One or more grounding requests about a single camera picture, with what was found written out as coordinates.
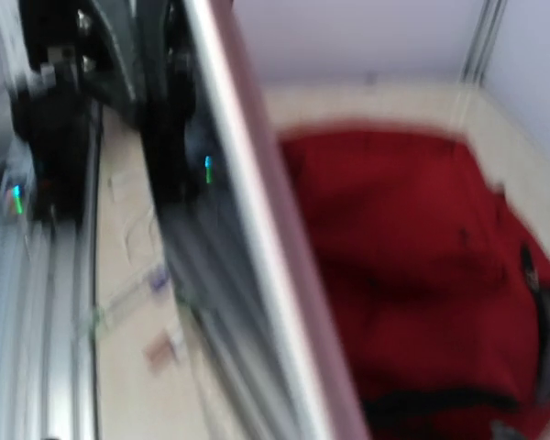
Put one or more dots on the white tablet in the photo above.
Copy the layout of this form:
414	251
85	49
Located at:
234	235

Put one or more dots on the red backpack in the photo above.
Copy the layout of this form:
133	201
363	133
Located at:
440	294

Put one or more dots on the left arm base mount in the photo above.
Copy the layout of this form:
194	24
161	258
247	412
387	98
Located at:
83	52

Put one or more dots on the front aluminium rail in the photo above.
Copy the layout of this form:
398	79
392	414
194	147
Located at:
47	289

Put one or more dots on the left aluminium frame post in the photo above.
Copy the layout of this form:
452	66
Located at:
483	42

